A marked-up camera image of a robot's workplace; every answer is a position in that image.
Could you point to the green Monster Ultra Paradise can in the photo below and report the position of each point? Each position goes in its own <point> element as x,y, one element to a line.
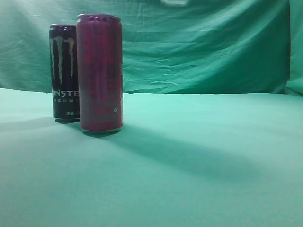
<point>175,3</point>

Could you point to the pink energy drink can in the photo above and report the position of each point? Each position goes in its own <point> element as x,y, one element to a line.
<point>100,74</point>

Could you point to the green table cloth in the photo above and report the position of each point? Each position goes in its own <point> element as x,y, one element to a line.
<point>179,161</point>

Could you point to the green fabric backdrop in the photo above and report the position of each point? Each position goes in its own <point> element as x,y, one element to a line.
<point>205,47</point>

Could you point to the black Monster energy can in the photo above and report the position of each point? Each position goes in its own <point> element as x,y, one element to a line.
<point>64,72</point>

